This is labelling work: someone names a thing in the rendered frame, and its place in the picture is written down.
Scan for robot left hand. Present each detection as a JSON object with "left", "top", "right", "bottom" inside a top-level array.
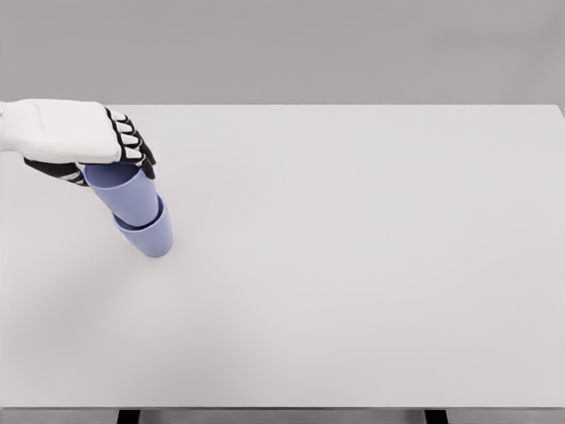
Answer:
[{"left": 0, "top": 99, "right": 157, "bottom": 188}]

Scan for lavender plastic cup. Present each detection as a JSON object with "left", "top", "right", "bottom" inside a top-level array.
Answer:
[
  {"left": 112, "top": 193, "right": 173, "bottom": 259},
  {"left": 83, "top": 163, "right": 160, "bottom": 229}
]

